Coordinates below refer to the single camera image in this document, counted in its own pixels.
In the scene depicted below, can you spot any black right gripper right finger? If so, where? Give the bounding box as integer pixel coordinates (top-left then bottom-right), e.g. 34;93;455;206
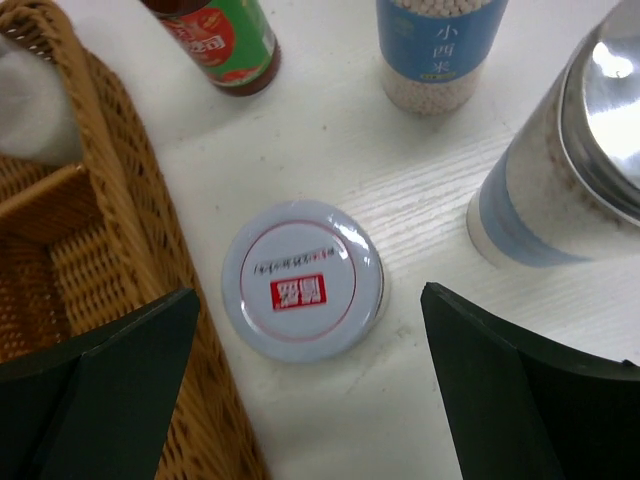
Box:
421;282;639;479

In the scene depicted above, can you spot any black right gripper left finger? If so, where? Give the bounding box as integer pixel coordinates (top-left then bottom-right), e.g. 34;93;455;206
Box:
1;289;200;479

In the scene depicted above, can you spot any white-lid brown spice jar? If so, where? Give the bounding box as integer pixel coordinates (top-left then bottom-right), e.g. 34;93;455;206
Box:
221;200;390;363

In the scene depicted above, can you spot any black-cap glass salt bottle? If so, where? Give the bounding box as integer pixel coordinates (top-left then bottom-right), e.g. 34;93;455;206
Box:
1;38;83;167

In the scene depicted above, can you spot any red ketchup bottle yellow cap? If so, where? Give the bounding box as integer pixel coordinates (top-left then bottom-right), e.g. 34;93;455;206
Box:
144;0;281;97

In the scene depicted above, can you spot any brown wicker divided basket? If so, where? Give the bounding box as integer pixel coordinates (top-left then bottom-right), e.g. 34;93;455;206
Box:
1;1;270;479

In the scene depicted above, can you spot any blue-label white granule bottle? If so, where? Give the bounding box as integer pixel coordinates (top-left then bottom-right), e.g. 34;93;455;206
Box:
376;0;508;115

